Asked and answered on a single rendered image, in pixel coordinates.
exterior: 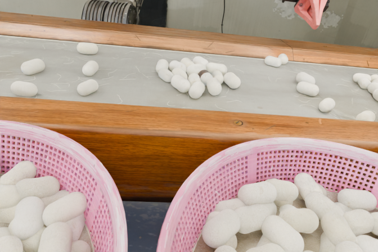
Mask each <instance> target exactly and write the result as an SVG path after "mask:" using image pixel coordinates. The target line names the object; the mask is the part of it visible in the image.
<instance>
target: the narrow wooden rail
mask: <svg viewBox="0 0 378 252"><path fill-rule="evenodd" d="M0 120H6V121H12V122H19V123H25V124H30V125H35V126H38V127H42V128H46V129H49V130H51V131H54V132H57V133H59V134H62V135H64V136H66V137H68V138H70V139H72V140H74V141H75V142H77V143H79V144H81V145H82V146H83V147H85V148H86V149H87V150H88V151H90V152H91V153H92V154H94V156H95V157H96V158H98V160H99V161H100V162H101V163H102V164H103V166H104V167H105V168H106V169H107V171H108V172H109V174H110V175H111V177H112V179H113V180H114V182H115V184H116V186H117V188H118V191H119V194H120V197H121V200H122V201H142V202H160V203H171V202H172V200H173V199H174V197H175V195H176V193H177V192H178V190H179V189H180V187H181V186H182V185H183V183H184V182H185V180H186V179H187V178H188V177H189V176H190V175H191V174H192V173H193V172H194V171H195V170H196V169H197V168H198V167H199V166H200V165H201V164H202V163H204V162H205V161H206V160H208V159H209V158H211V157H212V156H214V155H215V154H217V153H219V152H221V151H223V150H225V149H227V148H229V147H232V146H235V145H238V144H241V143H244V142H249V141H253V140H260V139H265V138H278V137H295V138H311V139H316V140H324V141H330V142H336V143H342V144H345V145H349V146H354V147H357V148H360V149H364V150H368V151H372V152H375V153H378V121H363V120H346V119H330V118H314V117H304V116H288V115H272V114H256V113H247V112H230V111H214V110H198V109H182V108H173V107H157V106H140V105H124V104H115V103H99V102H83V101H66V100H50V99H41V98H25V97H8V96H0Z"/></svg>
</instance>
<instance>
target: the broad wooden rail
mask: <svg viewBox="0 0 378 252"><path fill-rule="evenodd" d="M0 35H6V36H13V37H25V38H37V39H50V40H57V41H69V42H84V43H94V44H106V45H113V46H125V47H137V48H149V49H156V50H169V51H181V52H193V53H205V54H212V55H225V56H237V57H249V58H256V59H265V58H266V57H267V56H273V57H277V58H278V56H279V55H280V54H282V53H284V54H285V55H286V56H287V58H288V61H293V62H306V63H313V64H325V65H337V66H350V67H357V68H369V69H378V48H367V47H356V46H345V45H338V44H327V43H316V42H305V41H298V40H287V39H276V38H265V37H254V36H247V35H236V34H224V33H213V32H207V31H195V30H184V29H173V28H162V27H155V26H144V25H133V24H121V23H115V22H104V21H93V20H82V19H71V18H64V17H53V16H42V15H31V14H24V13H13V12H2V11H0Z"/></svg>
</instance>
